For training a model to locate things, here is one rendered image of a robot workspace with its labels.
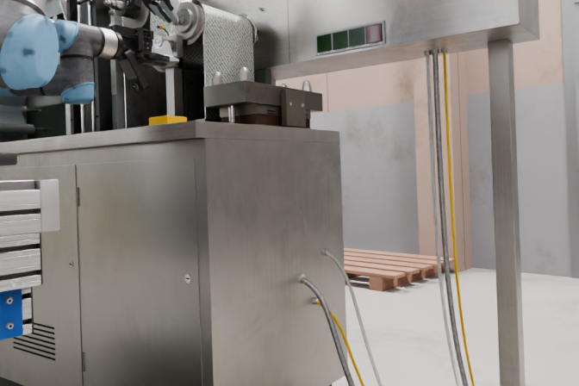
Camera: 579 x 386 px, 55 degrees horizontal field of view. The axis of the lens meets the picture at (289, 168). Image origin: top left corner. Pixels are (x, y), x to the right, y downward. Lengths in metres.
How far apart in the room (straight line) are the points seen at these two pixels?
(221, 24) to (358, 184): 3.28
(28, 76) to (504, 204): 1.33
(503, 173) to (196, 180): 0.91
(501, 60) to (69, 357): 1.56
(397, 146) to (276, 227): 3.22
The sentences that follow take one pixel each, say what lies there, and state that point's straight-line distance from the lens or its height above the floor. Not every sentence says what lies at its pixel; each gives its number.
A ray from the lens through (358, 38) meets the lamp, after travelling 1.79.
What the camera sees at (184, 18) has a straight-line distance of 1.80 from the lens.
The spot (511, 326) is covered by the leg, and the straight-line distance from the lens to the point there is 1.83.
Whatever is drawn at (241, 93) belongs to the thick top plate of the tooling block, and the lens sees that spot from 1.57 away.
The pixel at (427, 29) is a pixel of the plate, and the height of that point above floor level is 1.17.
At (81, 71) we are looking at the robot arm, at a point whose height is 1.03.
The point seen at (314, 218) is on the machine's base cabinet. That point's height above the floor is 0.63.
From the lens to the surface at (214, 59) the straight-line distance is 1.78.
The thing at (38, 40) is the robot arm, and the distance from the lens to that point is 0.97.
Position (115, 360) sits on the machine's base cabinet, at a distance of 1.69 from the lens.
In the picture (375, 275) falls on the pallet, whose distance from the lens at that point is 3.61.
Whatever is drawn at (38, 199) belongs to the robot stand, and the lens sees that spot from 1.04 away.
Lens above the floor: 0.77
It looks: level
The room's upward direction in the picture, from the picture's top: 2 degrees counter-clockwise
